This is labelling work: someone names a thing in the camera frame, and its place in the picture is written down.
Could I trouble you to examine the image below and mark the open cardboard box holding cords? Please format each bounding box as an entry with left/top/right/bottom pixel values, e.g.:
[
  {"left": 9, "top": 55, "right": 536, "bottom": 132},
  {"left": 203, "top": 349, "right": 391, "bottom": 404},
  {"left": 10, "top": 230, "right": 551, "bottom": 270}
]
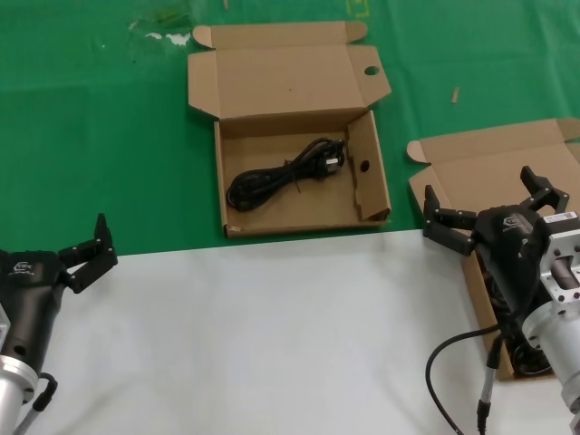
[{"left": 406, "top": 117, "right": 580, "bottom": 382}]

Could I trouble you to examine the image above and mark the open cardboard box with hole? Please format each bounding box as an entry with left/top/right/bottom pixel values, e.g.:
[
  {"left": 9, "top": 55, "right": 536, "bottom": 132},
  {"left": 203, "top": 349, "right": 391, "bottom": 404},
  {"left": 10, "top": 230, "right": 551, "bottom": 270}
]
[{"left": 187, "top": 20, "right": 393, "bottom": 239}]

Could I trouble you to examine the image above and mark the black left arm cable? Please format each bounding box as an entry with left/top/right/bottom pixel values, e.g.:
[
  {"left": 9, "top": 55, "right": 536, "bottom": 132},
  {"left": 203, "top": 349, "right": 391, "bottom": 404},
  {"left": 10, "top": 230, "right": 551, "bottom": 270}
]
[{"left": 13, "top": 371, "right": 59, "bottom": 435}]

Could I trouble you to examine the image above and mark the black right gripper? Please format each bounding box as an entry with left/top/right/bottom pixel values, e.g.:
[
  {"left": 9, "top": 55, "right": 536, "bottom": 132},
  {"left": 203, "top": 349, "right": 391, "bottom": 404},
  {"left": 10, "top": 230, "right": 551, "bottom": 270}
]
[{"left": 422, "top": 165, "right": 572, "bottom": 318}]

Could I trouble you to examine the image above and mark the black power cord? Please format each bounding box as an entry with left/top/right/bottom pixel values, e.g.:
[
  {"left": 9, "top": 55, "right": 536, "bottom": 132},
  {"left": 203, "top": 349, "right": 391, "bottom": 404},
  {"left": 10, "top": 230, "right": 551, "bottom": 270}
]
[{"left": 226, "top": 136, "right": 349, "bottom": 212}]

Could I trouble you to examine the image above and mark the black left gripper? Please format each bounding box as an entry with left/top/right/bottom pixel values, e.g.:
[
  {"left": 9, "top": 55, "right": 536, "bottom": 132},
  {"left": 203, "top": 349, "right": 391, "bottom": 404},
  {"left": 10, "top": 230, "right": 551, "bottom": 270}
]
[{"left": 0, "top": 212, "right": 120, "bottom": 364}]

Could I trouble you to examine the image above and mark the pile of black power cords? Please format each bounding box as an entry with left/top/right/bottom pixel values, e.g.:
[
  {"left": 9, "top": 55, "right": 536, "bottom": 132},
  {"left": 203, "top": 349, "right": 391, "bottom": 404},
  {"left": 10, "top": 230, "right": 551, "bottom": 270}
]
[{"left": 484, "top": 266, "right": 557, "bottom": 377}]

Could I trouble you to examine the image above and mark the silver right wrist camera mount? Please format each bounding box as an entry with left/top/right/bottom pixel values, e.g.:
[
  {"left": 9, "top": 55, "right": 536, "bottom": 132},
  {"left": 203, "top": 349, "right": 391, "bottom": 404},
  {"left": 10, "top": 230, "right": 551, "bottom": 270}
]
[{"left": 536, "top": 210, "right": 580, "bottom": 314}]

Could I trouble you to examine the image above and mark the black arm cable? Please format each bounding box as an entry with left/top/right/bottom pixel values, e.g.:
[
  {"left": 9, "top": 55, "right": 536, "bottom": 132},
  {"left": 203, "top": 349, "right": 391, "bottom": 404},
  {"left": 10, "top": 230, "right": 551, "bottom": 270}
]
[
  {"left": 13, "top": 371, "right": 59, "bottom": 435},
  {"left": 425, "top": 312, "right": 527, "bottom": 435}
]

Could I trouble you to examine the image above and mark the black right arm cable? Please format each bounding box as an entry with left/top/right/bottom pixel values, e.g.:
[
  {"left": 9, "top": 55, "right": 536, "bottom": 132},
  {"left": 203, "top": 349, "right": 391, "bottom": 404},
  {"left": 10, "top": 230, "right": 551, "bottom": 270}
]
[{"left": 425, "top": 312, "right": 527, "bottom": 435}]

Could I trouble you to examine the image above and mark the green table cloth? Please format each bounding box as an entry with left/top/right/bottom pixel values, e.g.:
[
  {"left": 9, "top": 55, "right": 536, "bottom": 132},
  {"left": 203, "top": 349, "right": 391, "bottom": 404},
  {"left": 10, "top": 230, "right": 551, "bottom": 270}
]
[{"left": 0, "top": 0, "right": 580, "bottom": 257}]

